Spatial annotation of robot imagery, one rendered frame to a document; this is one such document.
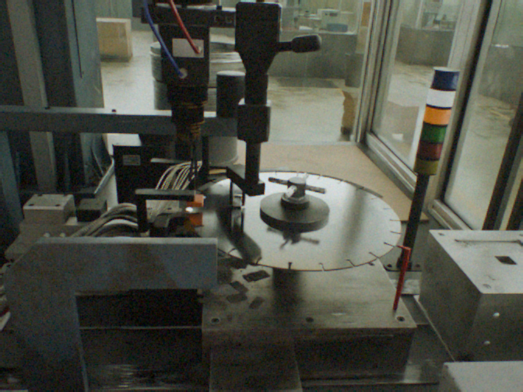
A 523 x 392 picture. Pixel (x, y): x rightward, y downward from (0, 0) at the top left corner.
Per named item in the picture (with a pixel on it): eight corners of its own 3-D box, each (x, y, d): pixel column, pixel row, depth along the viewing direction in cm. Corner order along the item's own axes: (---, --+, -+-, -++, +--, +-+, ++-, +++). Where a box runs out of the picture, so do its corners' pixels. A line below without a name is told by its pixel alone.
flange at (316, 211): (248, 201, 74) (249, 187, 73) (307, 193, 78) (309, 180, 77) (277, 232, 64) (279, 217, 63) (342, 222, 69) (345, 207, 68)
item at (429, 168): (430, 167, 88) (433, 152, 87) (440, 176, 84) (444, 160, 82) (408, 166, 87) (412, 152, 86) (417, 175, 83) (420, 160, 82)
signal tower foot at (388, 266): (419, 264, 97) (422, 253, 96) (426, 273, 94) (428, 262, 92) (380, 263, 96) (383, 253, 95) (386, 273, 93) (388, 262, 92)
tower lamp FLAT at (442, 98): (445, 102, 82) (449, 85, 81) (457, 108, 78) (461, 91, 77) (422, 101, 82) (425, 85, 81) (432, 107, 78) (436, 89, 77)
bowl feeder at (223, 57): (247, 146, 163) (250, 43, 148) (251, 179, 135) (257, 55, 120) (160, 144, 160) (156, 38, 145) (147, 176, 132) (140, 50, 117)
